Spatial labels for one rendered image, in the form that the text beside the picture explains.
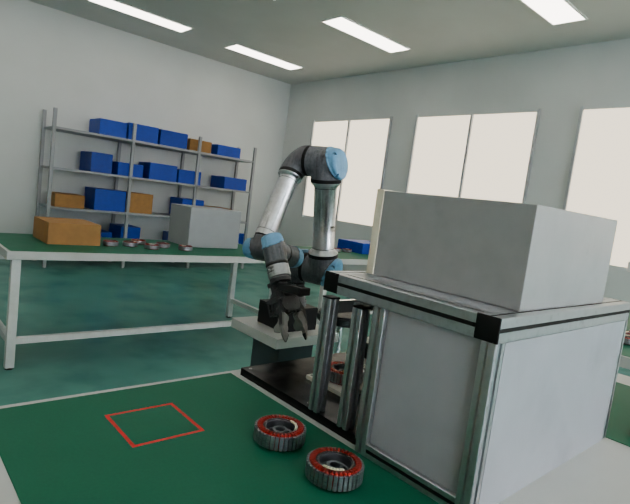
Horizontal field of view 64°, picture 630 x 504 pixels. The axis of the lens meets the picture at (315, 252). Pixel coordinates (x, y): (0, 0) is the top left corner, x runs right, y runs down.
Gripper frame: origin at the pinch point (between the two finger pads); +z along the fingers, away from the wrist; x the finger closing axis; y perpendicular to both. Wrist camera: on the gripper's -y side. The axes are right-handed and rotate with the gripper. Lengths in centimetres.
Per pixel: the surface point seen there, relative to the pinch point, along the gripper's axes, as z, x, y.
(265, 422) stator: 22, 36, -27
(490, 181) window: -187, -472, 138
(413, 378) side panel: 20, 21, -57
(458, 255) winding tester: -1, 11, -69
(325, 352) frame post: 10.0, 19.9, -32.9
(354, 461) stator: 33, 30, -45
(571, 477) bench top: 48, -14, -64
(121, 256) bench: -102, -30, 199
